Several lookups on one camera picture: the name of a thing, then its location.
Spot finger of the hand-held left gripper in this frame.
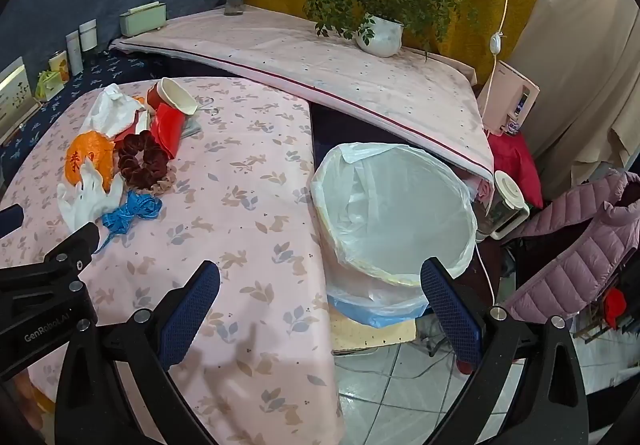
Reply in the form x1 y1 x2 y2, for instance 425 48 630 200
0 222 102 298
0 205 26 234

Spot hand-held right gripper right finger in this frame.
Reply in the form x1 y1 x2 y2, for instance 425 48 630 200
420 257 590 445

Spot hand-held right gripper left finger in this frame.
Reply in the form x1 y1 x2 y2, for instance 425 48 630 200
54 261 222 445

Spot blue ribbon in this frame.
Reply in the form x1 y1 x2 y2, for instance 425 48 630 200
95 190 163 253

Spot trash bin with white liner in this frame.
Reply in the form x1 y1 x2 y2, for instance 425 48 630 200
310 142 478 321

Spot white glove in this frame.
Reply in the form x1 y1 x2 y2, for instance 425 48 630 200
56 160 126 231

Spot blue plastic bag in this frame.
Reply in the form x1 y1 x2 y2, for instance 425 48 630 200
327 292 428 329

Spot cardboard sheet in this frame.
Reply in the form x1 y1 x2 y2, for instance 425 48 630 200
330 310 418 356

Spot orange plastic bag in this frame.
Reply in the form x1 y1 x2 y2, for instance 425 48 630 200
65 130 118 193

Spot dark red scrunchie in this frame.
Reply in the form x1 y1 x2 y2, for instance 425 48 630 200
116 130 171 188

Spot white blender jug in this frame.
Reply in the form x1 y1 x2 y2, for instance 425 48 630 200
475 170 531 241

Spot pink down jacket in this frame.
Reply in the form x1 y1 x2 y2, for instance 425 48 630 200
502 170 640 326

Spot white plastic bag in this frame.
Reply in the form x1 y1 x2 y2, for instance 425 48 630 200
85 84 148 138

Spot small green box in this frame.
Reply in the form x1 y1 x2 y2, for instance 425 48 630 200
34 70 65 100

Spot pink floral tablecloth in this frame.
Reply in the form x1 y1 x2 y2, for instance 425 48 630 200
0 77 346 445

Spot small orange print box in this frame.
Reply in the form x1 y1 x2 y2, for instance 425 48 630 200
48 51 68 82

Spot red cloth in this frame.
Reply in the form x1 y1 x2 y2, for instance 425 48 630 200
487 130 543 208

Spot dark blue floral cloth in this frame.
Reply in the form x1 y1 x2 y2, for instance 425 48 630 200
0 47 166 186

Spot white tube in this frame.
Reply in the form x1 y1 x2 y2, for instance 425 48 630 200
66 31 84 74

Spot white jar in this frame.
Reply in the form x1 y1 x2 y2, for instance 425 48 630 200
79 19 98 52

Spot pink water appliance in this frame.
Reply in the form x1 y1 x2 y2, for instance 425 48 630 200
477 62 541 136

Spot pale green box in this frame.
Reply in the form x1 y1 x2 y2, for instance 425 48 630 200
120 1 167 36

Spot beige curtain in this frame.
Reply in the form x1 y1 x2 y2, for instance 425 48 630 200
510 0 640 176

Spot pink dotted cloth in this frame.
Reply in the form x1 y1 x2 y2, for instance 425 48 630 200
110 7 493 183

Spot wooden picture frame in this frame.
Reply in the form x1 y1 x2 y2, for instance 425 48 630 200
0 57 38 146

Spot wire hanger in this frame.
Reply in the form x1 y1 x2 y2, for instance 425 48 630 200
192 95 221 116

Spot white cable with switch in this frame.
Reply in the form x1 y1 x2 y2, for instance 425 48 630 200
477 0 516 126

